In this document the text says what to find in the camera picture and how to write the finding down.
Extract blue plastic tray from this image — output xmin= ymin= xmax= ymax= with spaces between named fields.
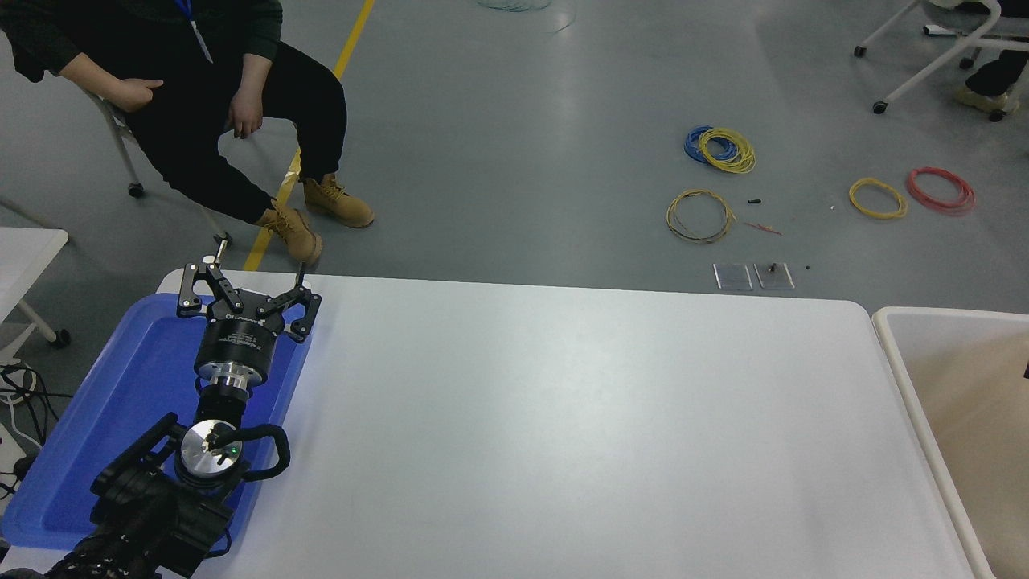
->
xmin=0 ymin=294 xmax=313 ymax=552

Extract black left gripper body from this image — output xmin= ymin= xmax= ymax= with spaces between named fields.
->
xmin=195 ymin=298 xmax=285 ymax=377

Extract black floor cables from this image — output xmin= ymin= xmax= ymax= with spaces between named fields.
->
xmin=0 ymin=362 xmax=61 ymax=499

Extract yellow and black wire coil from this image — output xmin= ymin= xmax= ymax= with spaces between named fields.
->
xmin=666 ymin=190 xmax=736 ymax=245

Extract blue wire coil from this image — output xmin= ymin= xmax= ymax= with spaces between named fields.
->
xmin=684 ymin=125 xmax=736 ymax=166

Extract grey wheeled chair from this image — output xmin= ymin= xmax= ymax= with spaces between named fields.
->
xmin=76 ymin=80 xmax=234 ymax=246

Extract person's left hand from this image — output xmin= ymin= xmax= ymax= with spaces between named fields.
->
xmin=228 ymin=84 xmax=267 ymax=140

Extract red wire coil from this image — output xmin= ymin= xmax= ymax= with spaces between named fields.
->
xmin=907 ymin=166 xmax=976 ymax=216

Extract blue lanyard with badge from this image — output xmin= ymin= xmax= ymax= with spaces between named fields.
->
xmin=173 ymin=0 xmax=214 ymax=64

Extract white side table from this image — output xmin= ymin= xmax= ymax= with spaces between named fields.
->
xmin=0 ymin=228 xmax=72 ymax=367

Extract person's right hand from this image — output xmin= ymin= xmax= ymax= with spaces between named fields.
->
xmin=103 ymin=76 xmax=166 ymax=113

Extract white wheeled chair frame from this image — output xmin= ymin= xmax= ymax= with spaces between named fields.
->
xmin=854 ymin=0 xmax=1029 ymax=121

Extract tan work boot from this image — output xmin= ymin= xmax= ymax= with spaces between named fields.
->
xmin=302 ymin=173 xmax=375 ymax=229
xmin=256 ymin=199 xmax=323 ymax=266

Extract thin yellow wire coil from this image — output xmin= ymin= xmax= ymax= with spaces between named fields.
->
xmin=848 ymin=178 xmax=908 ymax=220

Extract large pale bin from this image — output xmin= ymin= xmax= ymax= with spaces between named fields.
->
xmin=872 ymin=306 xmax=1029 ymax=579

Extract seated person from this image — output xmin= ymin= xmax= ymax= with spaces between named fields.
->
xmin=0 ymin=0 xmax=375 ymax=266

